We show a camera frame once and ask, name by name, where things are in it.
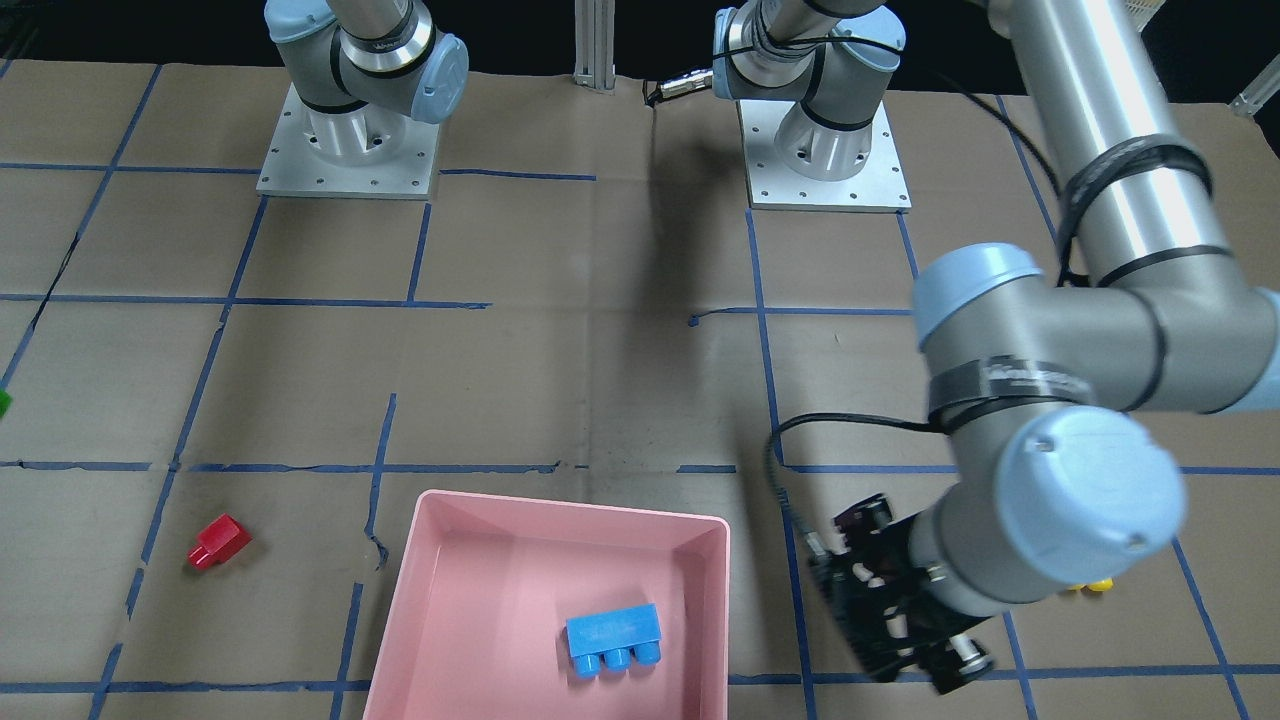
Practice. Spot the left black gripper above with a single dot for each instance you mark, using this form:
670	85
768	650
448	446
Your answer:
921	622

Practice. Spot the yellow toy block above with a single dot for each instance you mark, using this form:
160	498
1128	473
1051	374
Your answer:
1100	586

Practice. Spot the blue toy block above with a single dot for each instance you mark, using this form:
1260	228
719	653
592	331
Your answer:
614	640

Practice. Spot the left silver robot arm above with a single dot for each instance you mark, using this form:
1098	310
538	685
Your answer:
1035	383

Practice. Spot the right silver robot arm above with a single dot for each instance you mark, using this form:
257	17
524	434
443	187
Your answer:
366	73

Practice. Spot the pink plastic box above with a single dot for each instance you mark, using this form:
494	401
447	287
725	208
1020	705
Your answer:
486	585

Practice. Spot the red toy block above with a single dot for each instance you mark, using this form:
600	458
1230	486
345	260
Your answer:
218	542

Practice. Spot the brown paper table cover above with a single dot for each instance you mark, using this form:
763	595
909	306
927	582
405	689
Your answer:
587	308

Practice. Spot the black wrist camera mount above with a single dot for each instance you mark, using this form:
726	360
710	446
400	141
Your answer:
873	559

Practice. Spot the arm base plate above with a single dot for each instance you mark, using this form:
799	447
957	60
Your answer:
368	153
793	164

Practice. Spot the aluminium frame post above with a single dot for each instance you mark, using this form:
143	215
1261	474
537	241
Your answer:
594	45

